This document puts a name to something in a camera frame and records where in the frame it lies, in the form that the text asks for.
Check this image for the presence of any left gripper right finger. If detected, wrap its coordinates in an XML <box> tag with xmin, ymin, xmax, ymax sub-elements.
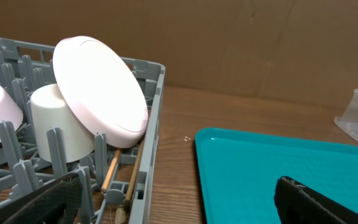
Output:
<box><xmin>273</xmin><ymin>176</ymin><xmax>358</xmax><ymax>224</ymax></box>

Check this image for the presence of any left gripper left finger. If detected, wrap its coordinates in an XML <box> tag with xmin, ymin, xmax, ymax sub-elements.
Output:
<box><xmin>0</xmin><ymin>172</ymin><xmax>83</xmax><ymax>224</ymax></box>

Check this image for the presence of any wooden chopstick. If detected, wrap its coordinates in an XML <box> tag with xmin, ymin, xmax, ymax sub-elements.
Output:
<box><xmin>101</xmin><ymin>149</ymin><xmax>122</xmax><ymax>193</ymax></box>
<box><xmin>124</xmin><ymin>139</ymin><xmax>145</xmax><ymax>205</ymax></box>

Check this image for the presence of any white cup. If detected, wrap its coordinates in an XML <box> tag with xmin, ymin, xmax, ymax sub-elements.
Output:
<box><xmin>30</xmin><ymin>84</ymin><xmax>94</xmax><ymax>162</ymax></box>

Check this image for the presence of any large white plate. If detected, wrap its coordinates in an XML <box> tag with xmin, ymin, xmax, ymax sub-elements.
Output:
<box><xmin>53</xmin><ymin>36</ymin><xmax>148</xmax><ymax>148</ymax></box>

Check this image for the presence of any grey plastic dish rack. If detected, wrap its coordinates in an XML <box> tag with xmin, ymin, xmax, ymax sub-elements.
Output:
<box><xmin>0</xmin><ymin>38</ymin><xmax>165</xmax><ymax>223</ymax></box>

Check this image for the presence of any teal serving tray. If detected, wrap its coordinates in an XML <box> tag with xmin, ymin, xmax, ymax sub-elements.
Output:
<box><xmin>195</xmin><ymin>128</ymin><xmax>358</xmax><ymax>223</ymax></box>

